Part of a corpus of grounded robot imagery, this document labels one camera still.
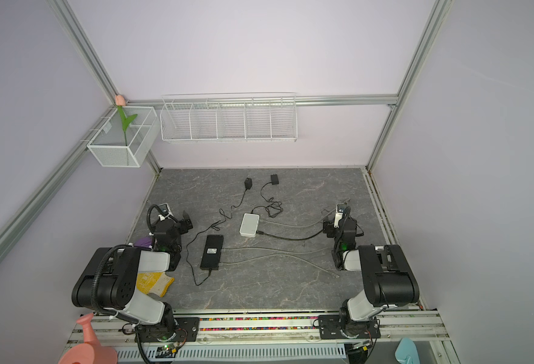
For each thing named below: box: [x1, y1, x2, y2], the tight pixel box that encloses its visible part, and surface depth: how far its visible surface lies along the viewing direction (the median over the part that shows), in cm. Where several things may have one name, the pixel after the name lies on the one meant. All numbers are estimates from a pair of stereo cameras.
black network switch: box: [199, 234, 224, 270], surface depth 91 cm
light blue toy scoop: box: [394, 336, 421, 364], surface depth 71 cm
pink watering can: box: [57, 313, 119, 364], surface depth 63 cm
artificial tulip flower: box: [114, 94, 138, 147], surface depth 92 cm
